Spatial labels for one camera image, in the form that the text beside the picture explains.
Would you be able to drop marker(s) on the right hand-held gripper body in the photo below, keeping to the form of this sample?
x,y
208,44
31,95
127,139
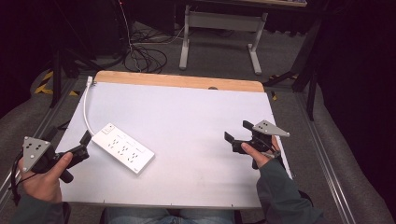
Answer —
x,y
267,128

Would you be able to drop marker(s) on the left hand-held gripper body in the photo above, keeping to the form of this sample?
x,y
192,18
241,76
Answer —
x,y
36,151

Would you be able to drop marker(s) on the white power strip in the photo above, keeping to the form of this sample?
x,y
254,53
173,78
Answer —
x,y
123,148

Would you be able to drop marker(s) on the person's right hand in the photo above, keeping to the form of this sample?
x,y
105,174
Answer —
x,y
261,158

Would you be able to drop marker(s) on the person's left hand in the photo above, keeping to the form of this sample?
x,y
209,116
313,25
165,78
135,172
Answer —
x,y
42,185

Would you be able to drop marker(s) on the white table mat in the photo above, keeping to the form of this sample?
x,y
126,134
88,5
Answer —
x,y
186,143

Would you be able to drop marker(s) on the yellow black floor tape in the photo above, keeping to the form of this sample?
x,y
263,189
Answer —
x,y
45,85

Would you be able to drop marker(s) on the black metal stand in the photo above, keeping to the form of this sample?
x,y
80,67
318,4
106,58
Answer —
x,y
56,74
306,68

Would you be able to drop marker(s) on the person's legs in jeans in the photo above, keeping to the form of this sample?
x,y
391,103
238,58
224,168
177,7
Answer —
x,y
168,216

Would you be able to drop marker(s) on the aluminium rail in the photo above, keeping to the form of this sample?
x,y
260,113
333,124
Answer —
x,y
34,133
327,165

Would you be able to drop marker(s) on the white metal desk frame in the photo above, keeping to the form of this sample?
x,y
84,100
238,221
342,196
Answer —
x,y
218,20

